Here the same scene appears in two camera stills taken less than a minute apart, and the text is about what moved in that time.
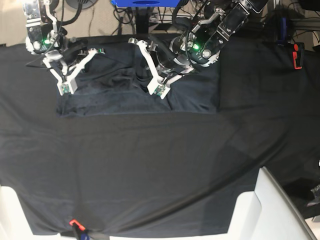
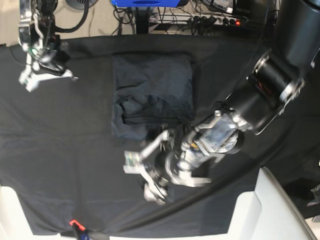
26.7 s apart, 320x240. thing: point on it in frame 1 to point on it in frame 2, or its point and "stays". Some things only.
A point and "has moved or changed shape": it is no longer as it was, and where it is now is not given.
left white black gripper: x=65 y=66 to x=46 y=61
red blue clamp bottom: x=80 y=231 stays
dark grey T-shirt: x=118 y=82 has moved or changed shape
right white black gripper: x=164 y=66 to x=160 y=164
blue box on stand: x=147 y=3 stays
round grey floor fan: x=80 y=4 stays
